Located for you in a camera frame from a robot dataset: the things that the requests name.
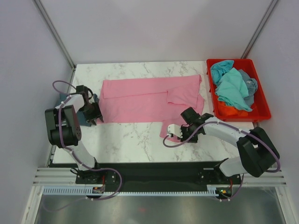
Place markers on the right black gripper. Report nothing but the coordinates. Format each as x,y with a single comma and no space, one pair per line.
184,138

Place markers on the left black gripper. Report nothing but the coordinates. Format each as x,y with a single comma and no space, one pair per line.
96,115

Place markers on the pink t shirt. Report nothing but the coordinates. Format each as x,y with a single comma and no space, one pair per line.
150,100

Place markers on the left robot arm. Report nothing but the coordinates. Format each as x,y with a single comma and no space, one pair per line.
63,127

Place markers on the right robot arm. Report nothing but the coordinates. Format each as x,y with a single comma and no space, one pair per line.
257,154

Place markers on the folded dark blue t shirt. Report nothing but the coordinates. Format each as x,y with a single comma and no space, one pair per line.
80,114

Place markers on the orange garment in bin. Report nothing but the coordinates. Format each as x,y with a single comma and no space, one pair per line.
225,110

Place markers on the teal t shirt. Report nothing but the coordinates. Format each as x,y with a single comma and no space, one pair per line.
230,86

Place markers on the red plastic bin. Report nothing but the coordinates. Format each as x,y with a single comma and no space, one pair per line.
260,110

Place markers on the grey blue t shirt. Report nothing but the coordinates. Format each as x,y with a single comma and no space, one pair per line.
252,87

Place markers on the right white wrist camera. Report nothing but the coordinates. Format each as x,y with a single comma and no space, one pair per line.
174,130

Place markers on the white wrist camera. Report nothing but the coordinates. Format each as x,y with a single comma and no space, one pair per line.
174,130
95,98

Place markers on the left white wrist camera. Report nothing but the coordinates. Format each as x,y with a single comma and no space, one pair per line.
95,98

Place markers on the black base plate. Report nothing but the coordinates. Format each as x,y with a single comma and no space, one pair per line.
160,165

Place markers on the white slotted cable duct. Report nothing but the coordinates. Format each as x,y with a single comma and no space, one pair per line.
93,191

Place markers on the aluminium frame rail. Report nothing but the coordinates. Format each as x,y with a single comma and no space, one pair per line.
202,177

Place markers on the left corner aluminium post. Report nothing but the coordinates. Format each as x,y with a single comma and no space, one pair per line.
50,25

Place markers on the corner aluminium post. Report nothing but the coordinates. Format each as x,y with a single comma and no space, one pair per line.
50,25
262,24

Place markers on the right corner aluminium post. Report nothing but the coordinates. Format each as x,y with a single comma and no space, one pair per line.
262,24

